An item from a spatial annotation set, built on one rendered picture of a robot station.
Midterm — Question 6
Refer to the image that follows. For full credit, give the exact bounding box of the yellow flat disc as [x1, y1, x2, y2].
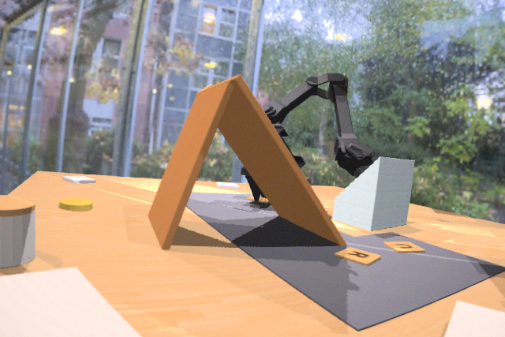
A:
[59, 198, 93, 212]

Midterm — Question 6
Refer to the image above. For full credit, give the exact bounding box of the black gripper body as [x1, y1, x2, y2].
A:
[241, 166, 251, 176]

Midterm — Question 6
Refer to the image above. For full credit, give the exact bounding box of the grey cylindrical container with wooden lid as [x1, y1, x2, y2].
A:
[0, 195, 36, 268]

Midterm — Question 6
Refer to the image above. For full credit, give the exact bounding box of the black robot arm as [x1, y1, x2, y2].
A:
[261, 73, 374, 179]

